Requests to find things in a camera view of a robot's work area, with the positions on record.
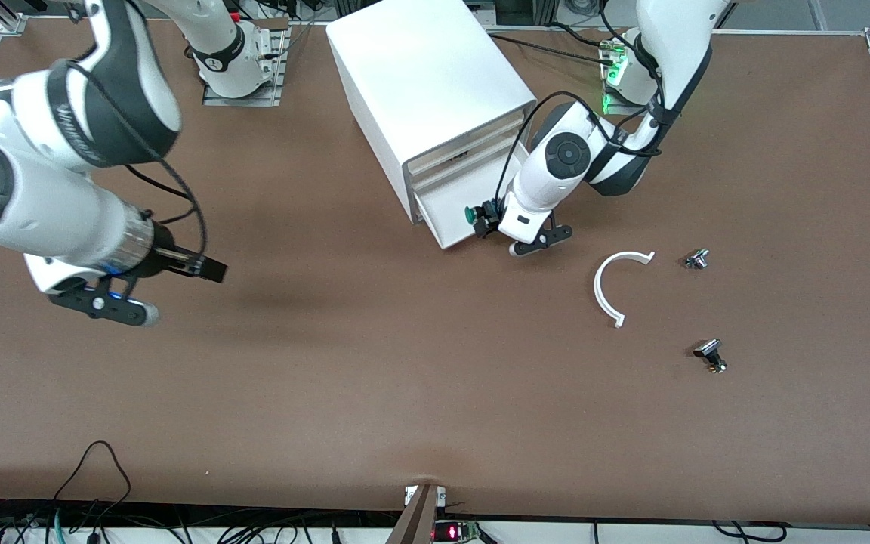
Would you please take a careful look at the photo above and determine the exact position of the black cable under table edge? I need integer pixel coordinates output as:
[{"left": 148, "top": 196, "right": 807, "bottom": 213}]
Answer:
[{"left": 711, "top": 520, "right": 788, "bottom": 544}]

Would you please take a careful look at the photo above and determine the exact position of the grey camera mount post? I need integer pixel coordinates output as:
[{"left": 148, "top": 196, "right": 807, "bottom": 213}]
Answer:
[{"left": 385, "top": 484, "right": 447, "bottom": 544}]

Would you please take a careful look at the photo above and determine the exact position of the black headed switch part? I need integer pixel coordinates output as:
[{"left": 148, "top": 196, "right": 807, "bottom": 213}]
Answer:
[{"left": 693, "top": 339, "right": 728, "bottom": 375}]

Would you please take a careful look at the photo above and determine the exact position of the black looped cable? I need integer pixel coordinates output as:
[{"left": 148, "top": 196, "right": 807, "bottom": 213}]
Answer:
[{"left": 52, "top": 440, "right": 134, "bottom": 530}]

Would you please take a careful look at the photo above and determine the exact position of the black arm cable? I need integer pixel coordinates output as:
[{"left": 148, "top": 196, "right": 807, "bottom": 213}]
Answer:
[
  {"left": 507, "top": 91, "right": 666, "bottom": 199},
  {"left": 69, "top": 60, "right": 209, "bottom": 269}
]

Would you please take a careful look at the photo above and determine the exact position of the black cable behind cabinet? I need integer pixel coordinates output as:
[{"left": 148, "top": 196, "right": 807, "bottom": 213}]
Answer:
[{"left": 488, "top": 23, "right": 621, "bottom": 69}]

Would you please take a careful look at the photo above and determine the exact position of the white curved plastic arc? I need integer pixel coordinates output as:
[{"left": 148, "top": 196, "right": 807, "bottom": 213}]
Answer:
[{"left": 594, "top": 250, "right": 656, "bottom": 329}]

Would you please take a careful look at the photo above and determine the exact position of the device with red display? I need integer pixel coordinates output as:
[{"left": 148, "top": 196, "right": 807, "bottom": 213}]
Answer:
[{"left": 432, "top": 520, "right": 483, "bottom": 544}]

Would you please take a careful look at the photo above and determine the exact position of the white drawer cabinet housing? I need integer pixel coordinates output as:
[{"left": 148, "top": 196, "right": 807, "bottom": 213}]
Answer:
[{"left": 325, "top": 0, "right": 538, "bottom": 225}]

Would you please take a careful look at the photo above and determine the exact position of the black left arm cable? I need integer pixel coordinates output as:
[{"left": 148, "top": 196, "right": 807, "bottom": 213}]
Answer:
[{"left": 507, "top": 91, "right": 666, "bottom": 199}]

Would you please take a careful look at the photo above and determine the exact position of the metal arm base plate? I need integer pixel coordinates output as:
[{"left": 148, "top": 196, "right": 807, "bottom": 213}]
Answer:
[
  {"left": 601, "top": 45, "right": 656, "bottom": 117},
  {"left": 202, "top": 19, "right": 289, "bottom": 107}
]

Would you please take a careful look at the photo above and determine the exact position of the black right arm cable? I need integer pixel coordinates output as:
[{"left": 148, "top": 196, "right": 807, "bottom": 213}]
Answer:
[{"left": 69, "top": 60, "right": 209, "bottom": 269}]

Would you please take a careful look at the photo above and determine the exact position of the white labelled plastic drawer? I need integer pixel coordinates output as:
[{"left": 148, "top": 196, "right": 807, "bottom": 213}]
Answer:
[{"left": 409, "top": 127, "right": 520, "bottom": 196}]

